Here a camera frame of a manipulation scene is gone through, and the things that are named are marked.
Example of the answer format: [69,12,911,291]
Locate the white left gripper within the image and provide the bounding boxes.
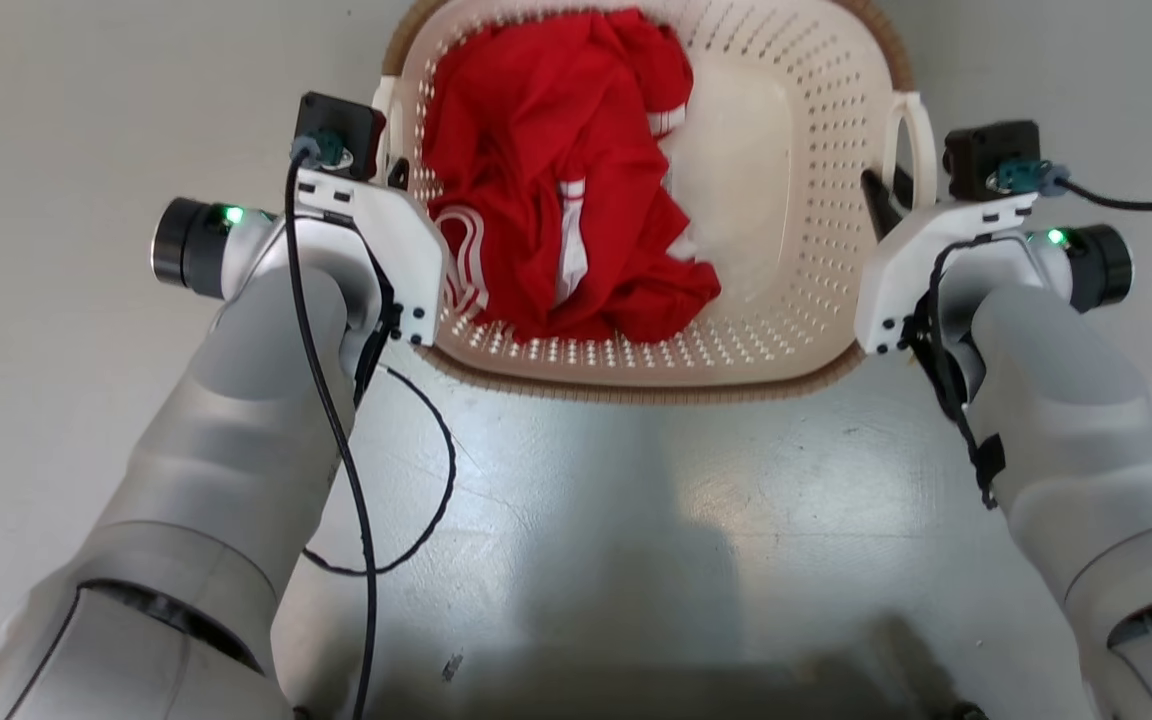
[293,159,453,349]

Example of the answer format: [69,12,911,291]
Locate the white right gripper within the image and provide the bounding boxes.
[853,164,1043,357]

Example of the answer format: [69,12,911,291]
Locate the cream plastic laundry basket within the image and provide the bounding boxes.
[373,0,939,406]

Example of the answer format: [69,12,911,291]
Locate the red garment with white stripes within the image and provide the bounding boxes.
[420,8,723,344]

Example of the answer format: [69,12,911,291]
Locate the thick black left camera cable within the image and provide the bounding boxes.
[283,135,379,720]

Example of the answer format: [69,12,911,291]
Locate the thick black camera cable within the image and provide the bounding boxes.
[283,135,379,720]
[1034,163,1152,214]

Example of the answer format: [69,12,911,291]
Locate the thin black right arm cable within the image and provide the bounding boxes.
[904,234,1027,512]

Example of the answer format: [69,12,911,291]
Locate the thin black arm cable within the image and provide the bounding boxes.
[301,364,458,578]
[904,234,1027,512]

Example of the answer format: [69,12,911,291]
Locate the thick black right camera cable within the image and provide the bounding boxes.
[1034,163,1152,214]

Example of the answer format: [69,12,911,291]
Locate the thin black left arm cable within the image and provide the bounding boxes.
[301,364,458,578]

